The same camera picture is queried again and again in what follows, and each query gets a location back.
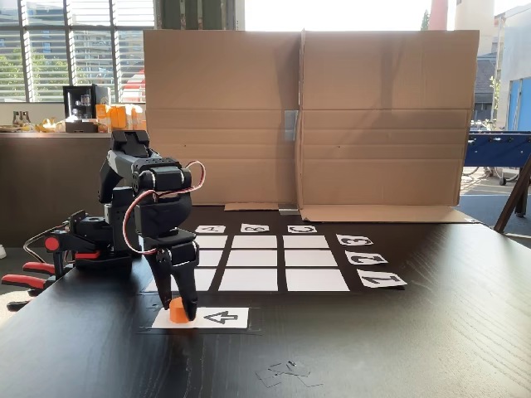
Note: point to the round orange token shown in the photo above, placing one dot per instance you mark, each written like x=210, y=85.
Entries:
x=177, y=313

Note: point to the nine-square white grid sheet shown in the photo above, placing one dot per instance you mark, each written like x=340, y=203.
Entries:
x=254, y=265

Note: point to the paper sheet letter A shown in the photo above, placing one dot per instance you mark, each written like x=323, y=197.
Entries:
x=211, y=229

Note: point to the white arrow paper sheet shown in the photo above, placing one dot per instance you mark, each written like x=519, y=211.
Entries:
x=224, y=318

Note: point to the paper sheet letter B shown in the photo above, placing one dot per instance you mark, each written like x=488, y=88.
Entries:
x=254, y=228

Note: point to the orange white carton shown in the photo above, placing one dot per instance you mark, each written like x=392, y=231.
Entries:
x=134, y=118

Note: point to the grey tape strip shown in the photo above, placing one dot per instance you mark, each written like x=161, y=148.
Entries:
x=291, y=124
x=289, y=210

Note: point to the brown counter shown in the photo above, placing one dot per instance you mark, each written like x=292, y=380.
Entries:
x=50, y=174

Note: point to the red black bar clamp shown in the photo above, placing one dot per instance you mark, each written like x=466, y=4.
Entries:
x=25, y=282
x=39, y=267

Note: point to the paper sheet letter C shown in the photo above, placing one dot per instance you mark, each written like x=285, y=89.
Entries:
x=302, y=229

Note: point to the brown cardboard panel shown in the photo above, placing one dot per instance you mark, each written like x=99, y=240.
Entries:
x=386, y=124
x=232, y=103

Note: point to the black coffee machine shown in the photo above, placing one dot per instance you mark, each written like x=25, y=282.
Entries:
x=93, y=99

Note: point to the paper sheet number 3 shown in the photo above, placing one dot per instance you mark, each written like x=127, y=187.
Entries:
x=354, y=240

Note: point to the small glass bottles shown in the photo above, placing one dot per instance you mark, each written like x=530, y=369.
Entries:
x=21, y=118

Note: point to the paper sheet number 2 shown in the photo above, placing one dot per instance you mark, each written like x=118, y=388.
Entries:
x=366, y=258

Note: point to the paper sheet number 1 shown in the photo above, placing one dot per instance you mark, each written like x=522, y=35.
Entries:
x=381, y=279

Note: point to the blue foosball table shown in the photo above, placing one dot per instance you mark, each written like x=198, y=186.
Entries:
x=498, y=149

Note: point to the dark wooden easel leg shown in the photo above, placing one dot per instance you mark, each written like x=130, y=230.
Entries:
x=514, y=195

